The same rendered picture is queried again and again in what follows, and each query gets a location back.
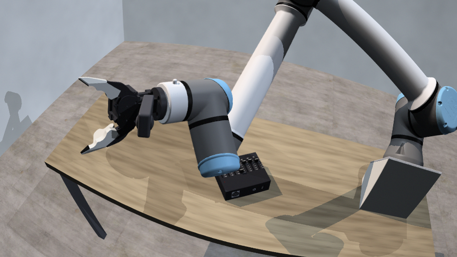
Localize dark grey lighting desk panel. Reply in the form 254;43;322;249
215;152;271;201

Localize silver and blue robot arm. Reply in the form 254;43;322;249
157;0;457;178

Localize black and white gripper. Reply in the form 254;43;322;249
78;77;167;154

